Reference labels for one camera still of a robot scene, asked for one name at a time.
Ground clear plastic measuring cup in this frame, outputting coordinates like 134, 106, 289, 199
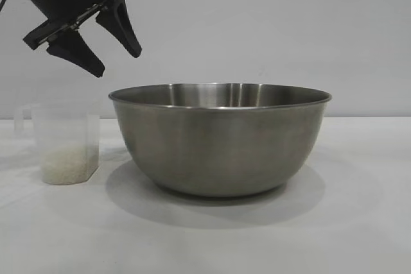
13, 102, 102, 186

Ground white rice grains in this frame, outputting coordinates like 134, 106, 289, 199
41, 145, 99, 186

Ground stainless steel mixing bowl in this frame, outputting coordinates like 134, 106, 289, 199
108, 83, 333, 198

